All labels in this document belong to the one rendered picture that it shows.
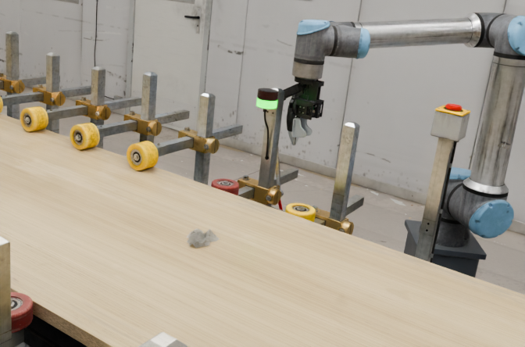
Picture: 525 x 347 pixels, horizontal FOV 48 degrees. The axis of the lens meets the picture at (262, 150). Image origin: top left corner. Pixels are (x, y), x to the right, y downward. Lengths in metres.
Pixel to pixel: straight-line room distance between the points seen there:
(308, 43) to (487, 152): 0.74
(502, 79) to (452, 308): 0.98
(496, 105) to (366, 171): 2.66
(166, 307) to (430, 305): 0.52
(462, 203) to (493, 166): 0.17
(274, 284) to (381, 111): 3.38
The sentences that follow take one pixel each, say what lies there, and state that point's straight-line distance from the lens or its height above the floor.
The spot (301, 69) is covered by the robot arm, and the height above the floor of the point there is 1.24.
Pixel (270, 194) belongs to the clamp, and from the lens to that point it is 1.79.
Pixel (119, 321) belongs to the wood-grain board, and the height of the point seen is 0.90.
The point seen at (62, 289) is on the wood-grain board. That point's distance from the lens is 1.16.
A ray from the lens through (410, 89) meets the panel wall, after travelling 4.40.
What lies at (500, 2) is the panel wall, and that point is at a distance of 4.22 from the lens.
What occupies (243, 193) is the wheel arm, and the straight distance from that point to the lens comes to 1.77.
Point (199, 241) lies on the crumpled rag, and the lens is 1.34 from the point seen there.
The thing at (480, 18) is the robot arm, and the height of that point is 1.43.
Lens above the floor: 1.49
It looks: 16 degrees down
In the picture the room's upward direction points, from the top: 6 degrees clockwise
